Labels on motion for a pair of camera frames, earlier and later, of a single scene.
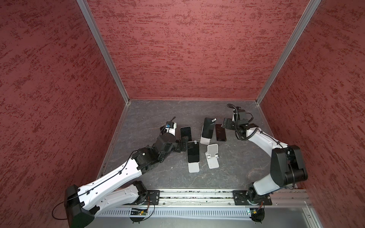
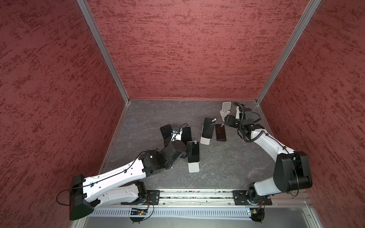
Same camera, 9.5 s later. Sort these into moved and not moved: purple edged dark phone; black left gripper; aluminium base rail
Moved: black left gripper
Not moved: purple edged dark phone; aluminium base rail
